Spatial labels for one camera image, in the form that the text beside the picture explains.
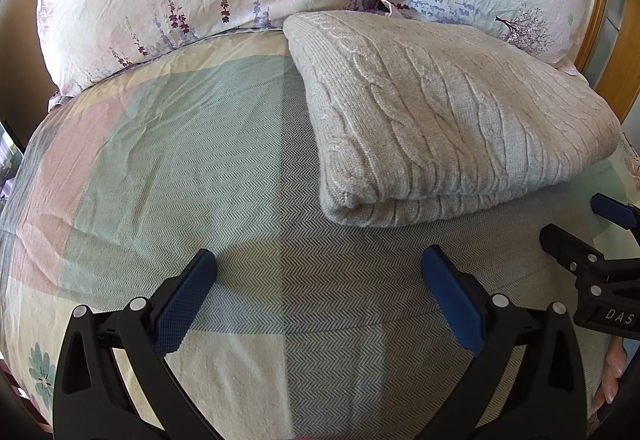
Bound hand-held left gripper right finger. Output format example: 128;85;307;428
420;245;587;440

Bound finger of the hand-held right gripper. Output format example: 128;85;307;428
590;192;640;231
539;223;608;307

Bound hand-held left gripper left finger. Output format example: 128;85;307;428
52;248;226;440

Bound grey cable-knit sweater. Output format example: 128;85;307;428
282;10;622;227

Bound person's right hand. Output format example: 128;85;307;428
593;337;629;419

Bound wooden headboard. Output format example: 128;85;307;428
574;0;640;123

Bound plaid herringbone blanket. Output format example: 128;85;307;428
0;27;626;440

